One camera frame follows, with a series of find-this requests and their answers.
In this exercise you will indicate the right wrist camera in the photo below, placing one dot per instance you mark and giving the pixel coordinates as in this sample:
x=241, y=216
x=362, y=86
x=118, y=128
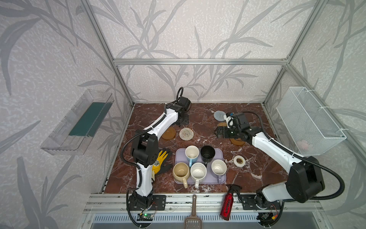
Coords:
x=229, y=118

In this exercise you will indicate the white mug front centre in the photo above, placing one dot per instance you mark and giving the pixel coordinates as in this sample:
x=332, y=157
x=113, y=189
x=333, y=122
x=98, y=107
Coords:
x=198, y=173

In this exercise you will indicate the white mug lavender handle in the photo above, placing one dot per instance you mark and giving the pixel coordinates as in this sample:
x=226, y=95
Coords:
x=219, y=168

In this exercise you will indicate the tan woven rattan coaster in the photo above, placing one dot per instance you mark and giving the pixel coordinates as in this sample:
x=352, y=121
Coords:
x=222, y=124

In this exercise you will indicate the white mug blue outside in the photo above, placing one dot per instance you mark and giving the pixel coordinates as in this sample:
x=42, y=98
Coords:
x=192, y=153

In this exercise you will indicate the white wire mesh basket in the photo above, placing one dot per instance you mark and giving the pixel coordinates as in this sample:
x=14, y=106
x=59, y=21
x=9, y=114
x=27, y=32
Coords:
x=306, y=119

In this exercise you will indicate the red spray bottle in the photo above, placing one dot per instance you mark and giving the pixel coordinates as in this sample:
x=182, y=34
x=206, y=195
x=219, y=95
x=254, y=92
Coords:
x=229, y=200

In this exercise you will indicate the right circuit board with wires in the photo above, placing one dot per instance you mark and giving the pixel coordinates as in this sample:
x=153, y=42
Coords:
x=267, y=217

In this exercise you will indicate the white tape roll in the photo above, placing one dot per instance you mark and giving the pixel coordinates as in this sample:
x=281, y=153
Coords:
x=239, y=161

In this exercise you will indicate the black mug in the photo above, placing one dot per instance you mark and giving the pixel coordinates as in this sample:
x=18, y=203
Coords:
x=207, y=154

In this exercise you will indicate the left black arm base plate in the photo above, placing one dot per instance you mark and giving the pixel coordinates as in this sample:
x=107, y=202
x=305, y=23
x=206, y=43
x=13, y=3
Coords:
x=151, y=202

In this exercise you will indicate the green lit circuit board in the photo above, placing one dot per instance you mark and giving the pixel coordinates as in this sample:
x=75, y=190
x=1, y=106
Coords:
x=145, y=217

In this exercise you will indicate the pink object in basket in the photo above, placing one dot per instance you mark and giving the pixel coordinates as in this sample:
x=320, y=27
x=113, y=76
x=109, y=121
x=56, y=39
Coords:
x=303, y=145

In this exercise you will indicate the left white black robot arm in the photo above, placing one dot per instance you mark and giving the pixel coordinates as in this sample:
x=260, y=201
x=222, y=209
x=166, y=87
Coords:
x=142, y=150

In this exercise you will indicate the brown wooden coaster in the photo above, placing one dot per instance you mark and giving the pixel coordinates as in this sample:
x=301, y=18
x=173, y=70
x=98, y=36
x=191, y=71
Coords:
x=169, y=134
x=237, y=142

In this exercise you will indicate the grey blue round coaster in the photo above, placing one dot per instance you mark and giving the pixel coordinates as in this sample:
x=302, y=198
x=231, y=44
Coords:
x=220, y=116

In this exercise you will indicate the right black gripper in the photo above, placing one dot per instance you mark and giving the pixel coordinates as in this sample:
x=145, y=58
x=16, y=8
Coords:
x=224, y=132

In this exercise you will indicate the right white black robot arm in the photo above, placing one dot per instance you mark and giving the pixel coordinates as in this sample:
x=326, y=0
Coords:
x=305, y=179

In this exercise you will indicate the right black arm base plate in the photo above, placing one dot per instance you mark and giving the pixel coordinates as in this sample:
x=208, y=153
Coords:
x=252, y=202

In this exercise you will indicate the brown litter scoop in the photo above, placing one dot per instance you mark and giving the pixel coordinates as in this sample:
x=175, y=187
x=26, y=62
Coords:
x=193, y=221

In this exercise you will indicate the green mat in shelf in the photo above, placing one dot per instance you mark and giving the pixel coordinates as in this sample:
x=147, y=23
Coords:
x=89, y=123

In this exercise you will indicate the clear plastic wall shelf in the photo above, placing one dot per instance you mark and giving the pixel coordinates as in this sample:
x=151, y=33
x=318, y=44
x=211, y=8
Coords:
x=59, y=142

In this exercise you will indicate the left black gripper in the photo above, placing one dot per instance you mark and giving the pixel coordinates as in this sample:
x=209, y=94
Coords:
x=182, y=120

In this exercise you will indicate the beige mug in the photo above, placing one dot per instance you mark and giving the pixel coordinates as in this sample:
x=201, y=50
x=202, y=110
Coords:
x=181, y=173

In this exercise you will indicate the white woven spiral coaster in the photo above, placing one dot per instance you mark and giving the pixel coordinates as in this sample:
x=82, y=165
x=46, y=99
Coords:
x=186, y=134

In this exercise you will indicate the yellow black work glove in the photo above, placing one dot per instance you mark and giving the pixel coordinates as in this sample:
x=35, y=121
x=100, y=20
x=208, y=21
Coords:
x=161, y=166

